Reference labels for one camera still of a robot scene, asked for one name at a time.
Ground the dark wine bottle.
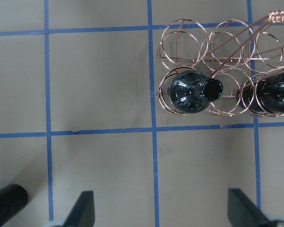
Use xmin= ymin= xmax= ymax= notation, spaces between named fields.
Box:
xmin=238 ymin=70 xmax=284 ymax=114
xmin=168 ymin=70 xmax=223 ymax=114
xmin=0 ymin=184 xmax=28 ymax=227

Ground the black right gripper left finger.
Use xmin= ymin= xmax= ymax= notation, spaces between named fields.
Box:
xmin=62 ymin=191 xmax=95 ymax=227

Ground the copper wire bottle basket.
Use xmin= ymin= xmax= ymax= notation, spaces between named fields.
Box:
xmin=156 ymin=9 xmax=284 ymax=117

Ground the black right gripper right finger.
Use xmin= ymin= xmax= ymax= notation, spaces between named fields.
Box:
xmin=227 ymin=188 xmax=275 ymax=227

